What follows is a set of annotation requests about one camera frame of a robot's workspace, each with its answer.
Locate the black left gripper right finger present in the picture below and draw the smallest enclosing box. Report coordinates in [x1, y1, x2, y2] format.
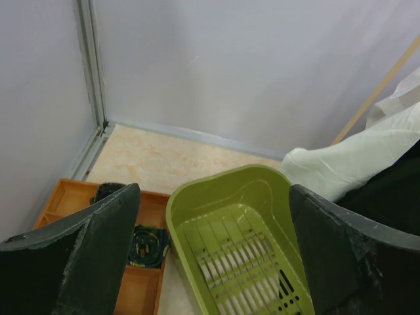
[289, 184, 419, 314]

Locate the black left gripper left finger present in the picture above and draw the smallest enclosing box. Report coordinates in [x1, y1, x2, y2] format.
[1, 184, 140, 314]

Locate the orange compartment tray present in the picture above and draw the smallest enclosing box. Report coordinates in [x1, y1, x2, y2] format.
[34, 178, 169, 314]

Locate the black hanging garment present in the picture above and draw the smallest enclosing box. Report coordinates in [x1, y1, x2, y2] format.
[335, 142, 420, 236]

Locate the cream white hanging garment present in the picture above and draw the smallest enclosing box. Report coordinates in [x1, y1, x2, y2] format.
[280, 70, 419, 201]

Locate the green plastic basket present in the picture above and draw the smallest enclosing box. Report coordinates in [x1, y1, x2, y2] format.
[166, 165, 314, 314]

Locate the wooden rack frame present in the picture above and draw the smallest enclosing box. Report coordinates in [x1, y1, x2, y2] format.
[331, 34, 420, 146]

